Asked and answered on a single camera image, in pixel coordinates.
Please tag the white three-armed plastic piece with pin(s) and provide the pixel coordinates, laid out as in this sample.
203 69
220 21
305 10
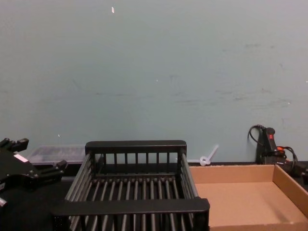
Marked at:
204 160

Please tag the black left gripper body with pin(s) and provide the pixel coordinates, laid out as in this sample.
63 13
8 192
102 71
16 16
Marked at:
16 173

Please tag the shallow brown cardboard tray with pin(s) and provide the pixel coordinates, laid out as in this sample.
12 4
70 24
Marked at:
240 199

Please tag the clear plastic case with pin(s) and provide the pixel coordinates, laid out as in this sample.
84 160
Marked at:
55 154

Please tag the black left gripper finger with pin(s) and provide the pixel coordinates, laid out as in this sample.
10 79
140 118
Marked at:
18 144
49 171

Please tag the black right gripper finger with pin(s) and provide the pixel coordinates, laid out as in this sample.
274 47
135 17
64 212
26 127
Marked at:
302 173

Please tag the black rack with steel bars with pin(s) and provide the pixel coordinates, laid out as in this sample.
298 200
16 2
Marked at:
134 144

